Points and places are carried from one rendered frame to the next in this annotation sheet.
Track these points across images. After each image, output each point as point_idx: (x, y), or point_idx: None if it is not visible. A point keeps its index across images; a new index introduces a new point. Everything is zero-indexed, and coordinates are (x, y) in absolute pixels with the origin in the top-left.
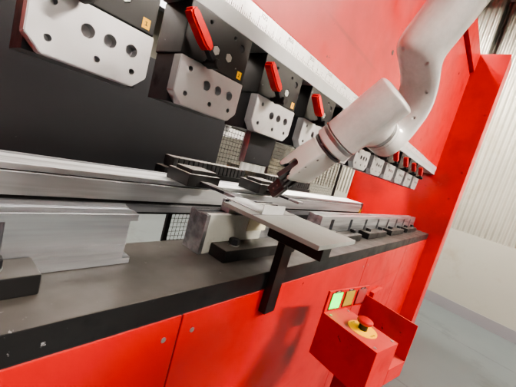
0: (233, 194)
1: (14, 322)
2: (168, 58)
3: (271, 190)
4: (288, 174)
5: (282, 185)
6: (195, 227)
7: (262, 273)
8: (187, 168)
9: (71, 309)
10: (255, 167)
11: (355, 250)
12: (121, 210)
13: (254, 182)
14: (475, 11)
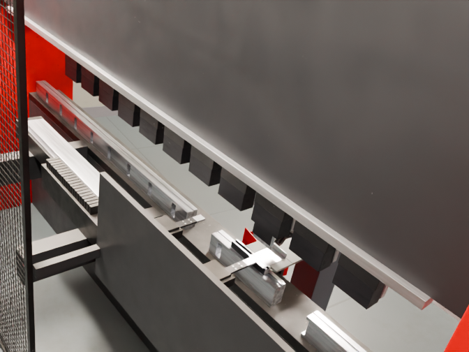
0: (250, 261)
1: (367, 350)
2: (331, 251)
3: (280, 244)
4: (291, 232)
5: (287, 238)
6: (278, 294)
7: (284, 277)
8: (227, 276)
9: (354, 339)
10: (260, 239)
11: (199, 207)
12: (319, 316)
13: (176, 232)
14: None
